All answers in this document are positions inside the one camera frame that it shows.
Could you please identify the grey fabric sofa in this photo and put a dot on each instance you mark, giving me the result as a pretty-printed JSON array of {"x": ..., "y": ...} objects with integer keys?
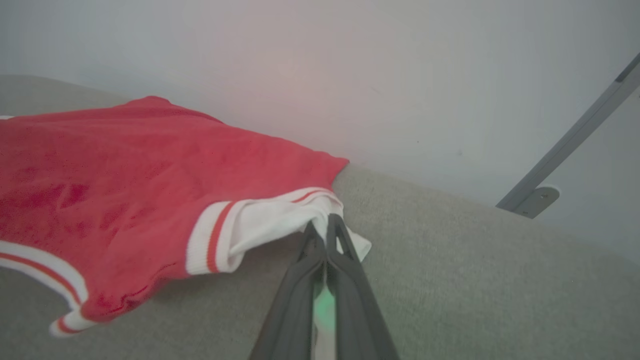
[{"x": 475, "y": 285}]

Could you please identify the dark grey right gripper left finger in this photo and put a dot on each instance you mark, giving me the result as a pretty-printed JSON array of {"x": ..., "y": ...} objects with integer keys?
[{"x": 295, "y": 305}]

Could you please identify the red and white garment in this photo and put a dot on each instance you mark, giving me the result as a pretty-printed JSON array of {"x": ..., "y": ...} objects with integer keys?
[{"x": 125, "y": 180}]

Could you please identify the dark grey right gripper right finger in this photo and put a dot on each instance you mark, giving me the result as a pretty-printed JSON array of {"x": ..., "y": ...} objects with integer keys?
[{"x": 355, "y": 310}]

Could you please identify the grey metal rail with bracket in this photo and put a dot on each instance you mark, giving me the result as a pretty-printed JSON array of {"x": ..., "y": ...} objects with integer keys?
[{"x": 575, "y": 136}]

